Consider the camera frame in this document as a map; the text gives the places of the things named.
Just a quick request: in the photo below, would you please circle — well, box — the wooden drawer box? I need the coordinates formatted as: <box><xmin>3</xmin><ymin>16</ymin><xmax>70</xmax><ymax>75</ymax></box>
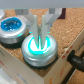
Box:
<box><xmin>0</xmin><ymin>8</ymin><xmax>84</xmax><ymax>84</ymax></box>

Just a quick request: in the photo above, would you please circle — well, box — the green button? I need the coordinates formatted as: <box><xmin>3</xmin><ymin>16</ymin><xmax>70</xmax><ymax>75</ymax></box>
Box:
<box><xmin>21</xmin><ymin>32</ymin><xmax>58</xmax><ymax>68</ymax></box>

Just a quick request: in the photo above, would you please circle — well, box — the black drawer handle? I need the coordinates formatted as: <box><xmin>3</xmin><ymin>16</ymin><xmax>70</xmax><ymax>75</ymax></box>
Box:
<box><xmin>66</xmin><ymin>51</ymin><xmax>84</xmax><ymax>69</ymax></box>

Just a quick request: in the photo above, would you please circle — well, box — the blue button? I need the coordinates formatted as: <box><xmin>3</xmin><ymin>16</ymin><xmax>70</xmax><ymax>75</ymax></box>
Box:
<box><xmin>0</xmin><ymin>17</ymin><xmax>30</xmax><ymax>45</ymax></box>

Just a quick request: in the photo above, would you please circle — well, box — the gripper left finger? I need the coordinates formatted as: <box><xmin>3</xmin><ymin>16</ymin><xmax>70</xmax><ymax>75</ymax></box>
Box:
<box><xmin>14</xmin><ymin>8</ymin><xmax>41</xmax><ymax>44</ymax></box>

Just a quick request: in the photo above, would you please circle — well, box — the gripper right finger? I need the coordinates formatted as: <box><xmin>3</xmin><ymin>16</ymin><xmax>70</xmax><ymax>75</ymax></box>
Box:
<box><xmin>39</xmin><ymin>8</ymin><xmax>63</xmax><ymax>45</ymax></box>

